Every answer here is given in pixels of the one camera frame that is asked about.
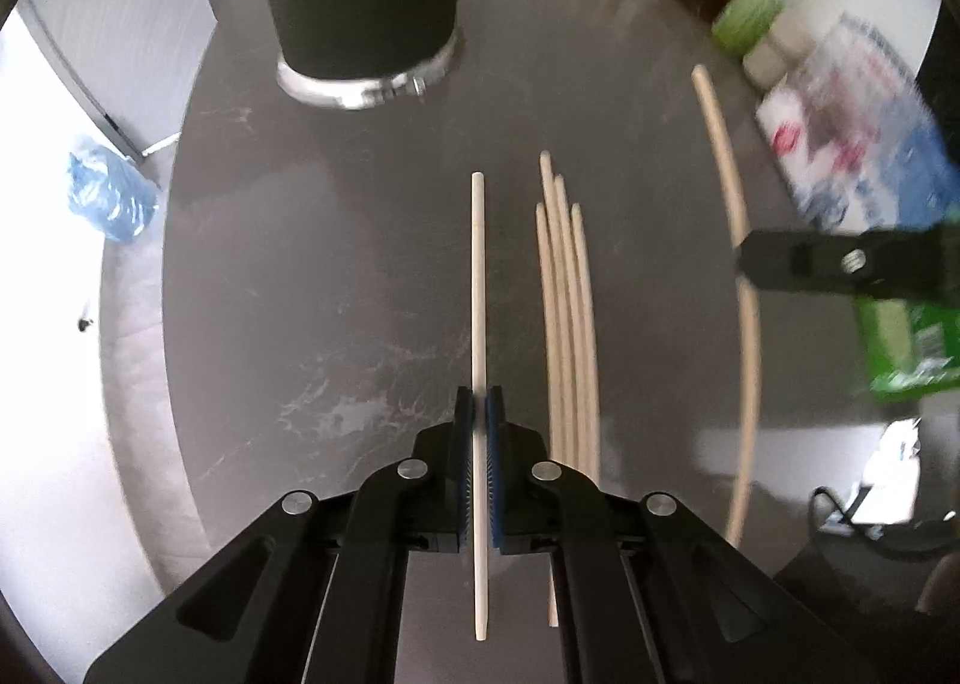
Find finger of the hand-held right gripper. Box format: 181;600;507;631
735;223;960;302

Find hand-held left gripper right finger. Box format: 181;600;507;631
485;386;878;684

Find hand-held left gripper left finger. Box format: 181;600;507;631
82;386;479;684

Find single wooden chopstick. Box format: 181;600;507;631
691;64;760;550
469;172;493;642

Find bundle of wooden chopsticks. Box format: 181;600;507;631
534;151;602;629

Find green sugar bag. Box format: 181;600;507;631
855;298;960;396

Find blue and white salt bag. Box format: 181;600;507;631
795;80;960;235

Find white and pink bag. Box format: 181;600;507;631
742;9;927;205

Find blue water bottle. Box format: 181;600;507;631
66;133;160;244

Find grey door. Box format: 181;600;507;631
15;0;226;160

